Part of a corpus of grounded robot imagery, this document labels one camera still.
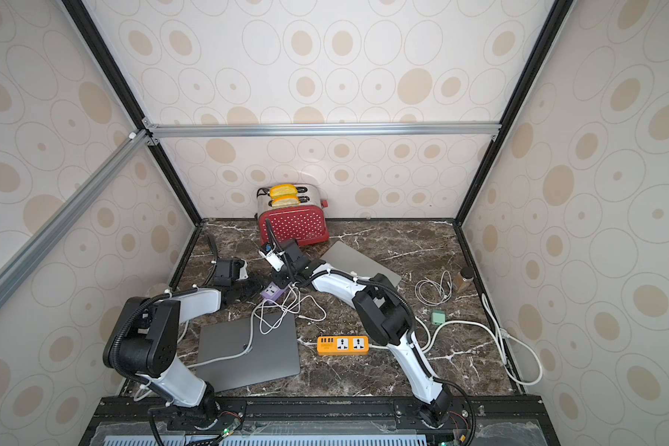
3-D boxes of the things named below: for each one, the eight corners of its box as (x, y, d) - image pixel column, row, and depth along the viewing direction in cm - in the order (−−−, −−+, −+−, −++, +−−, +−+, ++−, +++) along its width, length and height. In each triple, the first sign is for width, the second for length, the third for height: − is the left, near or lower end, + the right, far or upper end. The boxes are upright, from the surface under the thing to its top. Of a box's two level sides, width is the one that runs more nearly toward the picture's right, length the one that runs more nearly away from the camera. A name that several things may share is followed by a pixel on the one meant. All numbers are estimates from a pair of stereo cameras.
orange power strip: (317, 355, 86) (316, 351, 83) (318, 340, 89) (317, 335, 86) (368, 355, 86) (369, 351, 83) (367, 340, 89) (368, 335, 86)
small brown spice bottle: (453, 294, 99) (462, 279, 92) (449, 282, 103) (458, 267, 95) (466, 294, 99) (476, 279, 92) (462, 282, 103) (471, 267, 95)
